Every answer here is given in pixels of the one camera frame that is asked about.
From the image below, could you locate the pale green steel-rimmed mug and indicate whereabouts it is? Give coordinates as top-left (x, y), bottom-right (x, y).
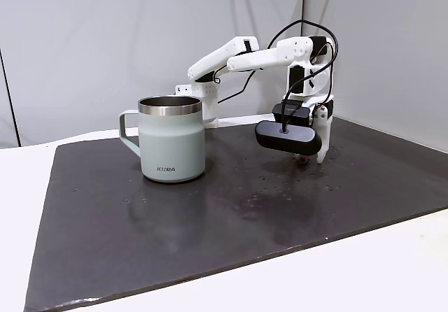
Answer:
top-left (118, 95), bottom-right (207, 184)

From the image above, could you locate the dark grey table mat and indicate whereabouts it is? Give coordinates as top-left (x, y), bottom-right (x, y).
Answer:
top-left (23, 113), bottom-right (448, 312)

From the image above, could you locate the black oval camera box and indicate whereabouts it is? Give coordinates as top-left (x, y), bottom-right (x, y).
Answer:
top-left (254, 102), bottom-right (323, 158)

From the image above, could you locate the black camera cable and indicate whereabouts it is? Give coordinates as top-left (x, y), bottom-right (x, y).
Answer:
top-left (211, 19), bottom-right (340, 133)

